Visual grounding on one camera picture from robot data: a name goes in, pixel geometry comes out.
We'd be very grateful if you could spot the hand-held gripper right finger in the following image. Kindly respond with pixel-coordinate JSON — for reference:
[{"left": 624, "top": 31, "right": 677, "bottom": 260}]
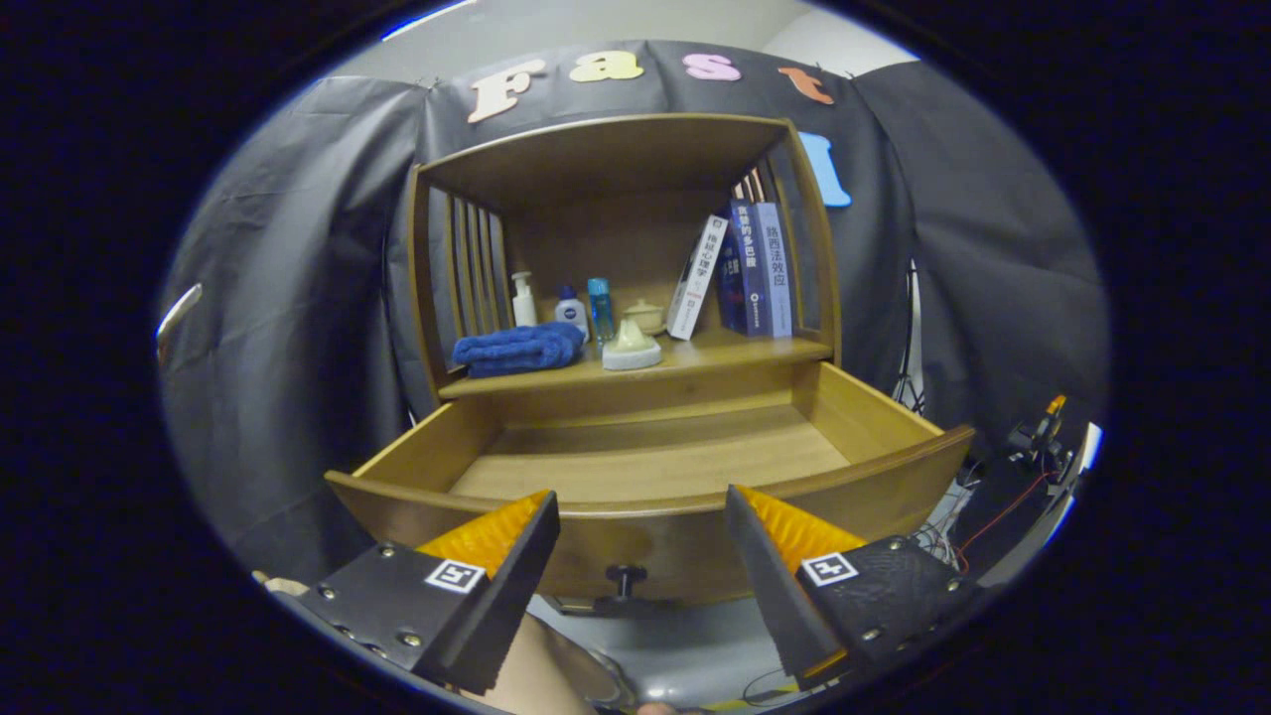
[{"left": 722, "top": 485, "right": 986, "bottom": 694}]

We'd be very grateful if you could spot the dark blue book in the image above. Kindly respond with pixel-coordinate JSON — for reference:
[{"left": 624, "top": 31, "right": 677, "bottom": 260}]
[{"left": 717, "top": 199, "right": 771, "bottom": 337}]

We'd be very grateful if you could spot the black equipment case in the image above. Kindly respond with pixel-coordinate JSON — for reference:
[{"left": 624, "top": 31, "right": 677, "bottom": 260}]
[{"left": 968, "top": 457, "right": 1068, "bottom": 582}]

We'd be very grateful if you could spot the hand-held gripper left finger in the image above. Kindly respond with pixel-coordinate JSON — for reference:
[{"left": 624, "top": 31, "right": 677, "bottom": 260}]
[{"left": 296, "top": 490, "right": 561, "bottom": 696}]

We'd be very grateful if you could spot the white bottle with blue cap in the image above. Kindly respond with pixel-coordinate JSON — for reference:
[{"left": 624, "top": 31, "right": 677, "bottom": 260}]
[{"left": 553, "top": 286, "right": 591, "bottom": 342}]

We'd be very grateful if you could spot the wooden countertop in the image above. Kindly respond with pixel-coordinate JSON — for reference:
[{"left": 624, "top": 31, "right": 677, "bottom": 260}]
[{"left": 437, "top": 323, "right": 833, "bottom": 400}]

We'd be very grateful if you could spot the orange and black tool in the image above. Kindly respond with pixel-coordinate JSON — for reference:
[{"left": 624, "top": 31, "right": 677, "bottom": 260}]
[{"left": 1011, "top": 394, "right": 1073, "bottom": 468}]

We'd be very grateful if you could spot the tangle of floor cables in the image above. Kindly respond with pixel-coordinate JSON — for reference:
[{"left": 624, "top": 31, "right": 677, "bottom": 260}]
[{"left": 909, "top": 477, "right": 1054, "bottom": 577}]

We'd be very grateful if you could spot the blue folded towel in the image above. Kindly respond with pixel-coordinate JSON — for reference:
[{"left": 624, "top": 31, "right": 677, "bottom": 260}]
[{"left": 453, "top": 322, "right": 587, "bottom": 379}]

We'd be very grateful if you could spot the wooden drawer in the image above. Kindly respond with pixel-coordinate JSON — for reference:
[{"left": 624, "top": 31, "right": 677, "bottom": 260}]
[{"left": 325, "top": 360, "right": 976, "bottom": 607}]

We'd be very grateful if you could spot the backdrop stand tripod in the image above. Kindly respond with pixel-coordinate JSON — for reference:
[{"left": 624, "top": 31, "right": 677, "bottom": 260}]
[{"left": 894, "top": 260, "right": 926, "bottom": 408}]

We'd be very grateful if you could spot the clear blue bottle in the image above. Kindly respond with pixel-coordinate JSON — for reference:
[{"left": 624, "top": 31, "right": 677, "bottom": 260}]
[{"left": 587, "top": 278, "right": 615, "bottom": 346}]

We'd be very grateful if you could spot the black backdrop cloth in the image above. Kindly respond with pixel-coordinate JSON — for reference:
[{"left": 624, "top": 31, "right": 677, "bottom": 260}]
[{"left": 159, "top": 40, "right": 1108, "bottom": 587}]

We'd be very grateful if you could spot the pale lavender book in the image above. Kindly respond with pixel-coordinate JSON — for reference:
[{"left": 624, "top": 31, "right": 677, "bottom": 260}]
[{"left": 753, "top": 203, "right": 793, "bottom": 339}]

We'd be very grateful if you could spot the white book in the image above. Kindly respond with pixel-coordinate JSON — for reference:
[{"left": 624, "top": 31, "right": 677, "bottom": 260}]
[{"left": 665, "top": 214, "right": 730, "bottom": 342}]

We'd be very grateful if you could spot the pale green cone-shaped item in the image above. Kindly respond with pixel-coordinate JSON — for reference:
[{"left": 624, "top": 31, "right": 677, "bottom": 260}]
[{"left": 602, "top": 318, "right": 663, "bottom": 372}]

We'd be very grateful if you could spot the wooden cabinet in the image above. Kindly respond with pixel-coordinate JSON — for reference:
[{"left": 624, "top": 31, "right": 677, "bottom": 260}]
[{"left": 407, "top": 112, "right": 843, "bottom": 617}]

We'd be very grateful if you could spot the smartphone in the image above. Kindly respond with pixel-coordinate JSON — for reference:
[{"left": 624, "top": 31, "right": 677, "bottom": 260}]
[{"left": 157, "top": 283, "right": 205, "bottom": 363}]

